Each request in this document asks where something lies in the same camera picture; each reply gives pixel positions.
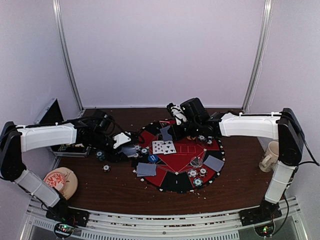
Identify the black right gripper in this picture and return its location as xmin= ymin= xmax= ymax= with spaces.
xmin=168 ymin=119 xmax=201 ymax=142

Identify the green blue chip stack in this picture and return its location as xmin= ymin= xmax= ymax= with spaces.
xmin=95 ymin=151 xmax=105 ymax=161

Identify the brown red chip stack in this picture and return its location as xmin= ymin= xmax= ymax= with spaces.
xmin=102 ymin=164 xmax=111 ymax=173

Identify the grey cards seat two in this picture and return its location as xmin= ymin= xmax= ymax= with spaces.
xmin=136 ymin=162 xmax=157 ymax=177

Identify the grey playing card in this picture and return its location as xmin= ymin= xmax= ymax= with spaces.
xmin=160 ymin=125 xmax=173 ymax=141

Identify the face-up black clubs card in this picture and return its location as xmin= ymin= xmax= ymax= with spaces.
xmin=162 ymin=140 xmax=177 ymax=155

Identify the grey cards seat nine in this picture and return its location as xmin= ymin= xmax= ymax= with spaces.
xmin=203 ymin=155 xmax=225 ymax=172

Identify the face-up red diamonds card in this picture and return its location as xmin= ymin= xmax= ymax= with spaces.
xmin=152 ymin=140 xmax=164 ymax=154

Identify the brown white poker chip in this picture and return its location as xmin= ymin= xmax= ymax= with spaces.
xmin=199 ymin=168 xmax=208 ymax=178

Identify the blue orange poker chip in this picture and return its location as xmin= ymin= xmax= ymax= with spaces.
xmin=187 ymin=169 xmax=198 ymax=178

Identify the green blue poker chip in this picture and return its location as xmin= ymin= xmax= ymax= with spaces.
xmin=193 ymin=178 xmax=203 ymax=187

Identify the orange big blind button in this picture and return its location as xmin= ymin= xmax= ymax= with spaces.
xmin=187 ymin=136 xmax=197 ymax=141

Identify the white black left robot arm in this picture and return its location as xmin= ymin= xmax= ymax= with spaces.
xmin=0 ymin=110 xmax=133 ymax=222

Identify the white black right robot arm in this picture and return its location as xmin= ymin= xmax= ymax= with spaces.
xmin=168 ymin=108 xmax=307 ymax=226

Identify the clear dealer button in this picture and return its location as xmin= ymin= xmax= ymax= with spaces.
xmin=190 ymin=157 xmax=203 ymax=168

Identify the blue small blind button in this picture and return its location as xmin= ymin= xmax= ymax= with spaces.
xmin=148 ymin=154 xmax=159 ymax=163

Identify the round red black poker mat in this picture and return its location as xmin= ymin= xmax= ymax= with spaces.
xmin=131 ymin=119 xmax=225 ymax=193

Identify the beige red patterned bowl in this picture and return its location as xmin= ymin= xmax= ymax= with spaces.
xmin=43 ymin=167 xmax=78 ymax=200

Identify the aluminium poker case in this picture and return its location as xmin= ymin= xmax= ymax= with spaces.
xmin=34 ymin=97 xmax=90 ymax=158

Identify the beige ceramic mug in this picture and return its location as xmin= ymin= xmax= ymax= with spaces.
xmin=259 ymin=141 xmax=279 ymax=173

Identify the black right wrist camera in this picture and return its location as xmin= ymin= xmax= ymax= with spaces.
xmin=180 ymin=97 xmax=210 ymax=125

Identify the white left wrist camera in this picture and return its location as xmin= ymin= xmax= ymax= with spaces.
xmin=113 ymin=132 xmax=132 ymax=149

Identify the aluminium front rail base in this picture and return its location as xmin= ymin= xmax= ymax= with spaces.
xmin=19 ymin=196 xmax=310 ymax=240

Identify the right aluminium frame post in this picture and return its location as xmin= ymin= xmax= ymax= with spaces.
xmin=242 ymin=0 xmax=274 ymax=112

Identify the aluminium frame post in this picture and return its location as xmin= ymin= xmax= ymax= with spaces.
xmin=242 ymin=0 xmax=274 ymax=112
xmin=52 ymin=0 xmax=84 ymax=112

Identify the left aluminium frame post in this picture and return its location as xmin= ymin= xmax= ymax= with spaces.
xmin=52 ymin=0 xmax=84 ymax=112

